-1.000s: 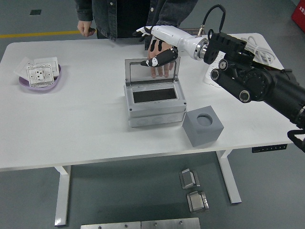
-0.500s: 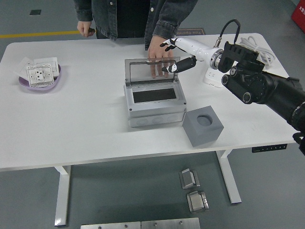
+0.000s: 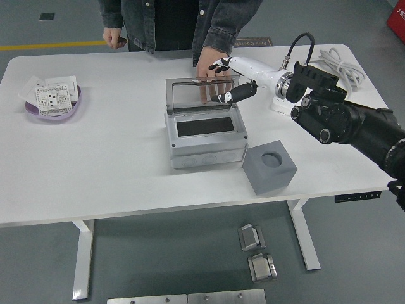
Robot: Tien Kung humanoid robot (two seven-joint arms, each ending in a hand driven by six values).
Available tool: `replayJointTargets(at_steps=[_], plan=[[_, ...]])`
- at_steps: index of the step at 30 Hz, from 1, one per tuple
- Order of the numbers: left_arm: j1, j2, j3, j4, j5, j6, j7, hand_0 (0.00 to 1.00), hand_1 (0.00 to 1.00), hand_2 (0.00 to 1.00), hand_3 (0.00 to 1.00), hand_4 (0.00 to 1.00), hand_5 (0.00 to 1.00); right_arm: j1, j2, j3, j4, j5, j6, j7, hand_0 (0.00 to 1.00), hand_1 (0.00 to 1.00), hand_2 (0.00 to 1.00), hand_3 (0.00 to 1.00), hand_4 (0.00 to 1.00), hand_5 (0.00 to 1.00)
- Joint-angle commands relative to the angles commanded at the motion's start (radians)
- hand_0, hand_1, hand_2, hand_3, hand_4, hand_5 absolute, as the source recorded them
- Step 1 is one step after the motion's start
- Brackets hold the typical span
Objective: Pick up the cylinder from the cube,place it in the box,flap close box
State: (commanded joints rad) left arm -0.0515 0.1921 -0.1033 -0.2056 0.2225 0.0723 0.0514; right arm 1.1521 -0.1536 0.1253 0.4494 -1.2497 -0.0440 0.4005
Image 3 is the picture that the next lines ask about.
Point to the person's left hand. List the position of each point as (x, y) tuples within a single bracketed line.
[(207, 63)]

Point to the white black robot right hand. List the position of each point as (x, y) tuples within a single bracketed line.
[(256, 71)]

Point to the person's right hand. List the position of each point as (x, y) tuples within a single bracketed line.
[(111, 36)]

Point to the grey electrical box clear lid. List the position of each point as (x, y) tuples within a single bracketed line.
[(205, 152)]

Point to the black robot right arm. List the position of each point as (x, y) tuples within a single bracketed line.
[(341, 120)]

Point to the grey cube with round hole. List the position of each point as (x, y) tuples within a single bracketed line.
[(269, 183)]

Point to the dark floor sign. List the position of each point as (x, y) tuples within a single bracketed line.
[(256, 42)]

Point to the white power strip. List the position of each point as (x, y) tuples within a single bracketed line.
[(278, 106)]

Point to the person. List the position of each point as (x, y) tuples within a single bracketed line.
[(164, 22)]

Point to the white socket module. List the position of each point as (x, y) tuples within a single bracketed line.
[(52, 98)]

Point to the purple bowl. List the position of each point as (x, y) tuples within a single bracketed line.
[(63, 116)]

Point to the white flat cover plate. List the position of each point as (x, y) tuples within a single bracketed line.
[(30, 92)]

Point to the red object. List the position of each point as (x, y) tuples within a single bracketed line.
[(397, 19)]

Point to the black table control panel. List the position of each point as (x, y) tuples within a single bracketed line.
[(357, 196)]

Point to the metal block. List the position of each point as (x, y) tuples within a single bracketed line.
[(251, 237), (262, 268)]

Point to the white table leg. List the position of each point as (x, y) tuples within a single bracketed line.
[(305, 237), (83, 259)]

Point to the white switch plate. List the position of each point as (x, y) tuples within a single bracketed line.
[(71, 85)]

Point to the metal base plate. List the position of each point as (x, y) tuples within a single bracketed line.
[(145, 299), (226, 297)]

